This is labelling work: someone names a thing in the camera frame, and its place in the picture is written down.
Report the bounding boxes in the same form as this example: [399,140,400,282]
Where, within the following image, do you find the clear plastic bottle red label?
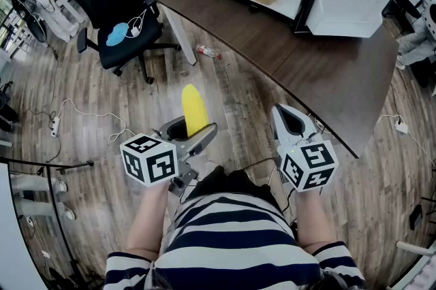
[196,44,223,61]

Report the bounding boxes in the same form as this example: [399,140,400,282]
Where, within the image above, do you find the white floor cable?
[58,98,127,144]

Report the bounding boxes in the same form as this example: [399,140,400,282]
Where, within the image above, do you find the yellow corn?
[181,84,210,138]

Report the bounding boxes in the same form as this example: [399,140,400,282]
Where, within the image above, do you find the white table leg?
[159,4,198,67]

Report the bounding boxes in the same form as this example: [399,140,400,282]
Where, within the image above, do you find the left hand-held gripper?
[119,116,219,196]

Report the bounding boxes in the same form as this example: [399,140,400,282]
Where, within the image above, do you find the person's left forearm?
[126,183,170,261]

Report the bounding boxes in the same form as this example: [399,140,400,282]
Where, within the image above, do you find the blue face mask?
[106,22,130,48]

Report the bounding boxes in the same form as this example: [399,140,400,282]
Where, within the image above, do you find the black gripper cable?
[234,157,284,181]

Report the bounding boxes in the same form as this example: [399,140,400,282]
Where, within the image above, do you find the white charger with cable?
[125,7,150,39]

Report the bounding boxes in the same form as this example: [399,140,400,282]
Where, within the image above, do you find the striped navy white shirt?
[104,191,367,290]

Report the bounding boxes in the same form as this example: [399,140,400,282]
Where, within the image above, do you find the person's right forearm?
[294,191,345,254]

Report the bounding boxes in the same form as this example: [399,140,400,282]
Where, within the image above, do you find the person's black skirt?
[183,165,274,205]

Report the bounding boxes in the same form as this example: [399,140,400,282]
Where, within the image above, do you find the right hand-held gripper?
[271,103,339,193]

